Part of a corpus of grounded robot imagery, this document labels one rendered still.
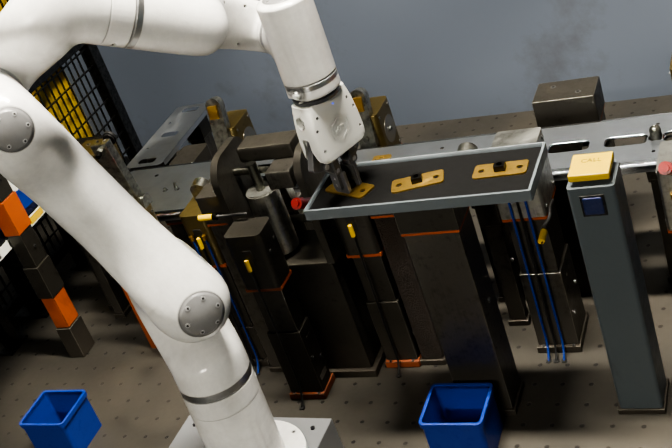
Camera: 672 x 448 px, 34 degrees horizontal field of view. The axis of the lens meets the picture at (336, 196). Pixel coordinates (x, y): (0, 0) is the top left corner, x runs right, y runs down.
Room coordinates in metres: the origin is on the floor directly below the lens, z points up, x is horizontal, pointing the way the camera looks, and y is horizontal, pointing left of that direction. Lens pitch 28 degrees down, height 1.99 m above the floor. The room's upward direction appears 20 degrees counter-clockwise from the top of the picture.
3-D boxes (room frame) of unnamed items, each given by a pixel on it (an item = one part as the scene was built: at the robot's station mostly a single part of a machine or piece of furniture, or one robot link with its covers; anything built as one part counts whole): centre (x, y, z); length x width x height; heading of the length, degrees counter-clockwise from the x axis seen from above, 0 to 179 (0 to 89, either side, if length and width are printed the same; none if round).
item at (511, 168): (1.46, -0.25, 1.17); 0.08 x 0.04 x 0.01; 63
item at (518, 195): (1.51, -0.14, 1.16); 0.37 x 0.14 x 0.02; 61
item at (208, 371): (1.49, 0.29, 1.10); 0.19 x 0.12 x 0.24; 20
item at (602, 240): (1.38, -0.36, 0.92); 0.08 x 0.08 x 0.44; 61
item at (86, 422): (1.83, 0.67, 0.75); 0.11 x 0.10 x 0.09; 61
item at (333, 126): (1.57, -0.03, 1.29); 0.10 x 0.07 x 0.11; 127
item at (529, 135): (1.60, -0.30, 0.90); 0.13 x 0.08 x 0.41; 151
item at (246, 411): (1.45, 0.28, 0.89); 0.19 x 0.19 x 0.18
